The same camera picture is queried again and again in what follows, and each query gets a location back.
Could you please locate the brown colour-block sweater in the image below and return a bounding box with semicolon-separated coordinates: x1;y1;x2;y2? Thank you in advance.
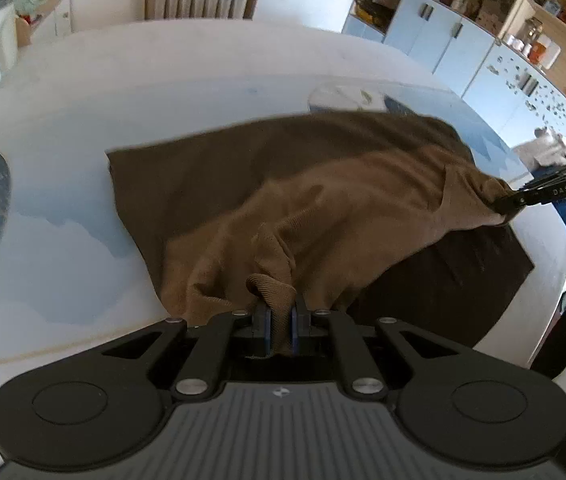
108;112;534;349

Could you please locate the wooden white sideboard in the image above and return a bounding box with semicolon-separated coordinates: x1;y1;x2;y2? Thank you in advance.
16;0;72;48

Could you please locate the mint green mug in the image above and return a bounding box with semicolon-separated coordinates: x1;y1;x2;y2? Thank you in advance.
13;0;48;18

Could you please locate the white wall cabinet row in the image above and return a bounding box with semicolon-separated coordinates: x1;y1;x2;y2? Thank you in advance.
343;0;566;146

